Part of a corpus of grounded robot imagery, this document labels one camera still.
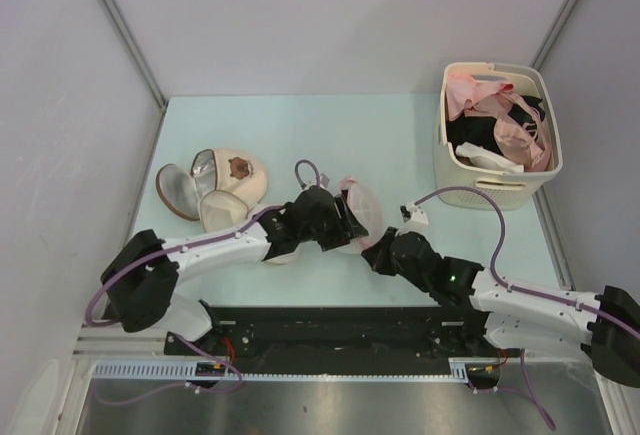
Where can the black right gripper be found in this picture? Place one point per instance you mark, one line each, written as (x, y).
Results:
(377, 255)

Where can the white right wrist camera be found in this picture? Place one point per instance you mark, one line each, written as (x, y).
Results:
(414, 219)

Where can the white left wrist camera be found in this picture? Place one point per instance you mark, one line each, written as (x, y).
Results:
(322, 181)

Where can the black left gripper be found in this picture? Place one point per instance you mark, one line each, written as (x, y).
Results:
(345, 228)

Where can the cream plastic laundry basket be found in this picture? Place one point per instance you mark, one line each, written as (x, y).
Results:
(465, 185)

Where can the pink bras in basket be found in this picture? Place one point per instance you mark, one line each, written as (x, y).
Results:
(464, 95)

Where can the black garment in basket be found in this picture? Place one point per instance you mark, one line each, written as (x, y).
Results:
(479, 131)

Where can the white slotted cable duct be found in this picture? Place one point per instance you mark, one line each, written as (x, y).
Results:
(448, 370)

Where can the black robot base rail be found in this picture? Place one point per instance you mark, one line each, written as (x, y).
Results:
(328, 335)

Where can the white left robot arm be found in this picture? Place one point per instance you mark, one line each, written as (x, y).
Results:
(141, 281)

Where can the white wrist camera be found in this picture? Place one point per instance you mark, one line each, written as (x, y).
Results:
(414, 219)
(322, 181)

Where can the white bra in basket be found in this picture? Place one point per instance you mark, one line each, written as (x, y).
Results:
(486, 159)

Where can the silver brown-rimmed bra cup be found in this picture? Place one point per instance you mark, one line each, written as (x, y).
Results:
(176, 189)

